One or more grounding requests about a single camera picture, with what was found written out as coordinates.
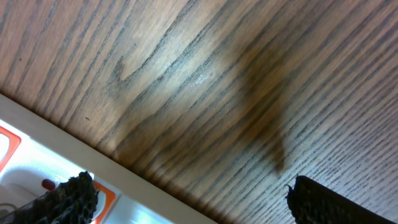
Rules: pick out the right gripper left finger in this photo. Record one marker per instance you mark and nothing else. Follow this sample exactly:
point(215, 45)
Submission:
point(72, 202)

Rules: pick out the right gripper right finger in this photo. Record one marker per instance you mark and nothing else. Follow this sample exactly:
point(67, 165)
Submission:
point(313, 203)

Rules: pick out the white power strip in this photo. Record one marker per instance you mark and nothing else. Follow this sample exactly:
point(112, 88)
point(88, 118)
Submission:
point(36, 157)

